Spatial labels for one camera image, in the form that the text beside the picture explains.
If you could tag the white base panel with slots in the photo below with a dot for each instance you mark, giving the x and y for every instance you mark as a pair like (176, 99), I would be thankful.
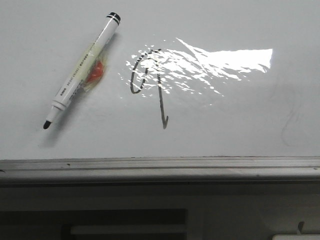
(161, 212)

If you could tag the white black-tipped whiteboard marker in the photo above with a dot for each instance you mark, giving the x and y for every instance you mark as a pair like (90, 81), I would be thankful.
(82, 69)

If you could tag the white whiteboard with aluminium frame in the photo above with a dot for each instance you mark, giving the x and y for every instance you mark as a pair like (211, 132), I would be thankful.
(185, 90)

